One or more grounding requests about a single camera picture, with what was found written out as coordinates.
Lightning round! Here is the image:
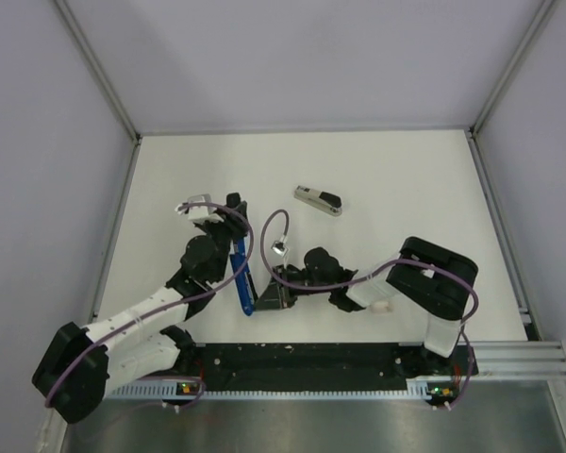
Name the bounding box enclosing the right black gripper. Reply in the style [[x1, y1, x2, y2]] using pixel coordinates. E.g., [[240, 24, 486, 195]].
[[254, 263, 333, 310]]

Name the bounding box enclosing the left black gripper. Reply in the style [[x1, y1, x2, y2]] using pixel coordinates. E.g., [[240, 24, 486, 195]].
[[199, 201, 249, 282]]

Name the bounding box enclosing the blue stapler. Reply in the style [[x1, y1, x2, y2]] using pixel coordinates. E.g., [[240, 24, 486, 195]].
[[229, 239, 258, 316]]

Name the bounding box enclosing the grey black stapler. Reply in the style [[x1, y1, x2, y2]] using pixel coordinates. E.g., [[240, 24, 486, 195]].
[[293, 185, 342, 217]]

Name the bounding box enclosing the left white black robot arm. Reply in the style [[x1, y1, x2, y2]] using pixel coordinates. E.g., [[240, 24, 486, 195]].
[[31, 193, 254, 424]]

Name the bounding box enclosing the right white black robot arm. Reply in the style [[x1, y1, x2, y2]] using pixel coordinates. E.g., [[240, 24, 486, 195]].
[[254, 237, 478, 374]]

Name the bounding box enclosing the small white staple box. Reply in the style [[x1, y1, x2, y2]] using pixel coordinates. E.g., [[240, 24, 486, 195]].
[[370, 301, 392, 315]]

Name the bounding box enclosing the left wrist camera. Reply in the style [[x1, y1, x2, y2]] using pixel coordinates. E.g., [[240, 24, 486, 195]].
[[175, 193, 224, 226]]

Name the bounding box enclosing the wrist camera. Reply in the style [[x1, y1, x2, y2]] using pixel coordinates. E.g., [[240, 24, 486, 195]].
[[271, 237, 289, 258], [175, 193, 224, 226]]

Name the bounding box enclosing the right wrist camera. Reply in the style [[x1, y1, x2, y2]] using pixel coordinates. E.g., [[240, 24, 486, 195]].
[[271, 237, 289, 258]]

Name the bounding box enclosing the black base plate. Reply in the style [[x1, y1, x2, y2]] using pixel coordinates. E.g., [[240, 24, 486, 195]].
[[141, 342, 458, 393]]

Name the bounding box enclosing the grey slotted cable duct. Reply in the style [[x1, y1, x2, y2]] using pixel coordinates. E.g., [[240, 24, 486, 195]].
[[107, 379, 454, 402]]

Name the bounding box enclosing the aluminium frame rail front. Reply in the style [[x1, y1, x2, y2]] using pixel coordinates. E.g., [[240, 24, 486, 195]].
[[473, 342, 566, 380]]

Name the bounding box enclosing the left aluminium corner post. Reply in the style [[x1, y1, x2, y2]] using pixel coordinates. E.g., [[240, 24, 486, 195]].
[[50, 0, 141, 144]]

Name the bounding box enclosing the aluminium corner post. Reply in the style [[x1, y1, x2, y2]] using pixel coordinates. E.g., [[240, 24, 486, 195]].
[[50, 0, 141, 144], [469, 0, 560, 137]]

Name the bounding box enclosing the right aluminium corner post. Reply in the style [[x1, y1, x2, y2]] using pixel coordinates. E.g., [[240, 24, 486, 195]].
[[469, 0, 560, 137]]

